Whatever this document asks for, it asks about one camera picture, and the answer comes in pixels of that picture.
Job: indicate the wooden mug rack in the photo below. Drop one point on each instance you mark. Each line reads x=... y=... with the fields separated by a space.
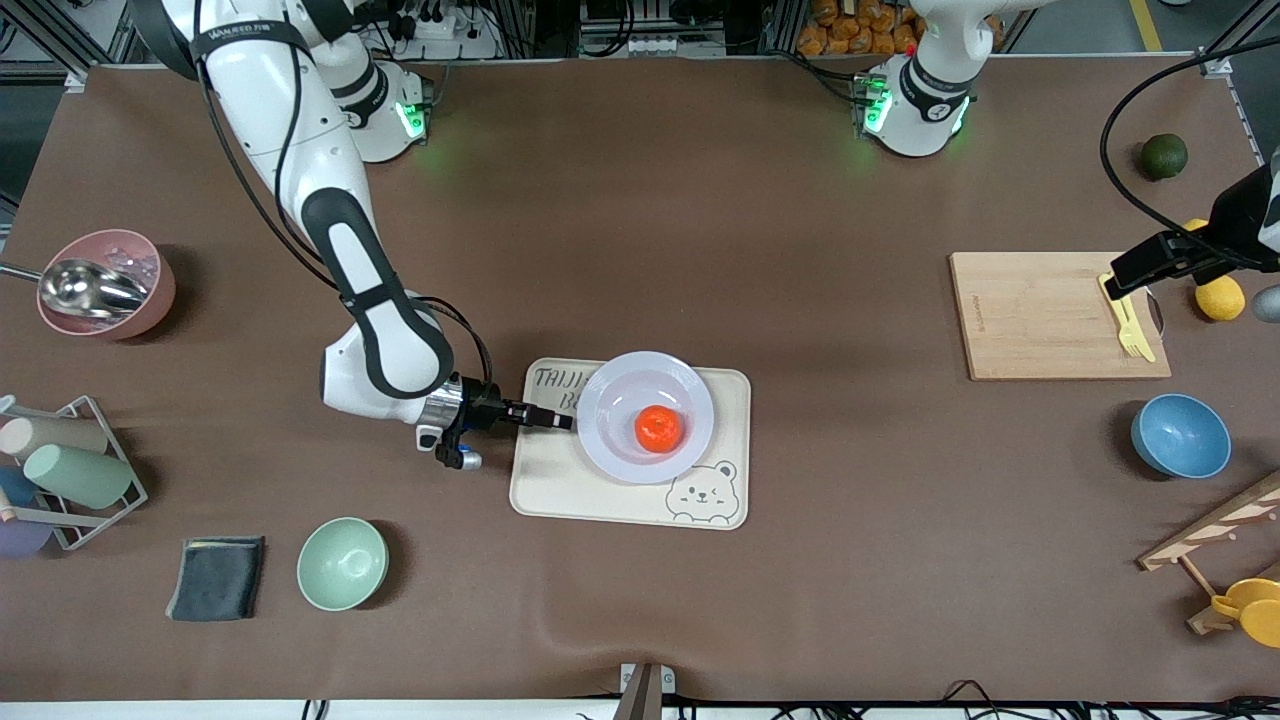
x=1200 y=535

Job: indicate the white power strip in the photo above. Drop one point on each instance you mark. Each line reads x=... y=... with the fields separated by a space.
x=445 y=35

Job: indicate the metal scoop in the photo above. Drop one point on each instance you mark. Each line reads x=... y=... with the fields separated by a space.
x=85 y=288

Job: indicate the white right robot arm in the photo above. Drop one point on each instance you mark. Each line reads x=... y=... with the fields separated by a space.
x=385 y=350

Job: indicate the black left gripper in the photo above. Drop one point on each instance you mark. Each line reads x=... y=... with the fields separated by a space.
x=1236 y=217

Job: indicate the blue cup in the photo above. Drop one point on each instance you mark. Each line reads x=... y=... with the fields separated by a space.
x=15 y=487

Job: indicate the dark green round fruit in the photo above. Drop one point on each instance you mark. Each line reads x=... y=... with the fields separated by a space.
x=1164 y=157

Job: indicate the pink bowl with ice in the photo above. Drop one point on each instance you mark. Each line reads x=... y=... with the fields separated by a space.
x=160 y=290

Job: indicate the light green cup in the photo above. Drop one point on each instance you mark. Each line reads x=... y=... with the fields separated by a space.
x=80 y=477

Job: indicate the purple cup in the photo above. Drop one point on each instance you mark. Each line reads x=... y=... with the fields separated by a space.
x=22 y=540

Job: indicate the folded grey cloth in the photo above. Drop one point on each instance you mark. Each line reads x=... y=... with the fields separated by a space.
x=215 y=580

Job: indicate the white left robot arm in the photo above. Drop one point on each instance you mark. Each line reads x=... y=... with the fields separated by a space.
x=935 y=70

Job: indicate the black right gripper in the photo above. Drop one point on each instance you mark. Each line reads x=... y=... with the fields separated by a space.
x=487 y=409

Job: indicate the yellow plastic fork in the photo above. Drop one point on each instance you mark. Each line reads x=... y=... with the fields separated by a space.
x=1135 y=340

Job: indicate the beige cup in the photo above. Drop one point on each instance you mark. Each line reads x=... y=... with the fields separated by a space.
x=55 y=435

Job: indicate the white round plate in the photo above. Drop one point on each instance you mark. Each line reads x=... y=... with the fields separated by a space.
x=640 y=385

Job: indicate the blue bowl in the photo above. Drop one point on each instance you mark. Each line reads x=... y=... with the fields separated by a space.
x=1182 y=437

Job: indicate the pile of orange bread buns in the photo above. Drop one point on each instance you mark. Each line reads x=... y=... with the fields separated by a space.
x=860 y=28

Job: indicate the cream tray with bear print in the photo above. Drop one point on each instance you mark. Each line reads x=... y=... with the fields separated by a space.
x=560 y=480

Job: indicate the light green bowl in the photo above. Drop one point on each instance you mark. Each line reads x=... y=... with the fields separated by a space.
x=342 y=565

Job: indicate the yellow mug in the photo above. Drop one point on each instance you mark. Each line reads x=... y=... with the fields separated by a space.
x=1252 y=610

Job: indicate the wooden cutting board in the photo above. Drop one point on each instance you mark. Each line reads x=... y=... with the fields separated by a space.
x=1030 y=315

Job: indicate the orange fruit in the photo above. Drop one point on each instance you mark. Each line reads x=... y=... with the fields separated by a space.
x=659 y=429

